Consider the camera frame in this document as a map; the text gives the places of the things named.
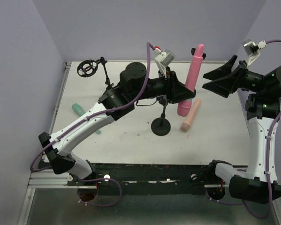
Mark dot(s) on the aluminium side frame rail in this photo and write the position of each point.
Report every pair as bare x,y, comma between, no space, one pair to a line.
42,175

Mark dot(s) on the black round-base mic stand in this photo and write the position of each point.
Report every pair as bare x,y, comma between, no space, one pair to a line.
161,126

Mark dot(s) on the black front mounting rail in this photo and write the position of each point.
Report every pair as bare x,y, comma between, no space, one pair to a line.
149,179

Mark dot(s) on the black rear round-base stand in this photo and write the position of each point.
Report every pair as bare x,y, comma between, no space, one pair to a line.
198,54

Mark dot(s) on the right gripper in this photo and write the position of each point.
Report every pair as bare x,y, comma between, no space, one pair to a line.
241,76

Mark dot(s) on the mint green toy microphone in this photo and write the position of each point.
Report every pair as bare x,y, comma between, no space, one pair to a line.
78,110

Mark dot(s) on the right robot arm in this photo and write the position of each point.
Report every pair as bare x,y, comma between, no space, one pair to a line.
259,183

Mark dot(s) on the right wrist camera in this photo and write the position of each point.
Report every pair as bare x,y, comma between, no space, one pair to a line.
252,50

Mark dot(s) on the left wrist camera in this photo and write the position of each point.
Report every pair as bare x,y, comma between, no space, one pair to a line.
163,59

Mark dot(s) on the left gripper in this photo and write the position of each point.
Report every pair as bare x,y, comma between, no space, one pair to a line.
172,87

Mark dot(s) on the pink toy microphone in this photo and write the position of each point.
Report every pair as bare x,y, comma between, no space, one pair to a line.
192,76

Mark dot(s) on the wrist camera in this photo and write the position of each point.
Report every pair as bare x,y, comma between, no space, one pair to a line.
252,50
163,59

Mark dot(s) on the beige toy microphone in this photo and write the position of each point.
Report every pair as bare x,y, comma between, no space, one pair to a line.
185,126

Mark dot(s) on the black tripod shock-mount stand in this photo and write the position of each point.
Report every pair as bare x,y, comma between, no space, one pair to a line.
88,68

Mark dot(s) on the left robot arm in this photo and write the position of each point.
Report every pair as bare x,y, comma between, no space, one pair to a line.
134,84

